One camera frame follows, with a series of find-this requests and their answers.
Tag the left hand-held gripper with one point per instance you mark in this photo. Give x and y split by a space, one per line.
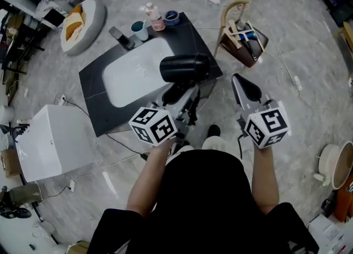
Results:
154 127

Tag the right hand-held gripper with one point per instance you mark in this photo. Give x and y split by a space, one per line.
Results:
267 126

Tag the black hair dryer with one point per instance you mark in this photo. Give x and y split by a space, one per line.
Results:
182 66

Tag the black vanity with white sink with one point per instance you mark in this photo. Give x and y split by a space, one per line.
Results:
93 87

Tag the person's left forearm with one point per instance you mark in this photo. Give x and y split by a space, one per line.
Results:
146 181

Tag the person's right forearm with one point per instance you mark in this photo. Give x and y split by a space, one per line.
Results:
264 181

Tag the wooden chair brown seat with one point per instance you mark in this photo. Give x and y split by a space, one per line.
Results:
242 51

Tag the person's black shoe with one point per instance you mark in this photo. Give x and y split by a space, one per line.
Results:
214 131

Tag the person's beige trousers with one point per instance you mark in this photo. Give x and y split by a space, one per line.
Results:
213 143

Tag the blue white squeegee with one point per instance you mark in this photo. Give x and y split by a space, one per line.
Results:
249 36

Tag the wooden block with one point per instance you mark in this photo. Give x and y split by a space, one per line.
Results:
234 34

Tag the light blue cup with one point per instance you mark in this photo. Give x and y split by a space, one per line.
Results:
140 30

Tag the blue tape roll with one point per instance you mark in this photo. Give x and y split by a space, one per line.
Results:
172 18

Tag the black square faucet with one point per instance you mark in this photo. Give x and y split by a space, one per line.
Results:
122 39

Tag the pink bottle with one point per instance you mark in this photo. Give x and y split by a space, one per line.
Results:
155 18

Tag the beige round tub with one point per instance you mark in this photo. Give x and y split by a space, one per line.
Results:
331 161

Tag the person's black top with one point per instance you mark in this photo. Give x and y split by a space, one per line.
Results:
204 206

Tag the orange cushion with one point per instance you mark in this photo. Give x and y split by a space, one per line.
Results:
74 23

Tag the white ceramic sink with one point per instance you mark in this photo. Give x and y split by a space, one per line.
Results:
55 142

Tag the white power adapter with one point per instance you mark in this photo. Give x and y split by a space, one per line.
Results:
72 185

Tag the black trash can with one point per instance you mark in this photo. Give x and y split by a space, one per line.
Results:
73 0

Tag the orange box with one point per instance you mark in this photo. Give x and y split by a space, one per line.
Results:
344 200

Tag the marble pattern box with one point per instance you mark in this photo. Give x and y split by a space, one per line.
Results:
51 10

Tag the white open box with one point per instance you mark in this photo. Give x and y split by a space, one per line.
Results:
331 233

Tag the cardboard box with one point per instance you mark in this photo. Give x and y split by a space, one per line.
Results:
10 163

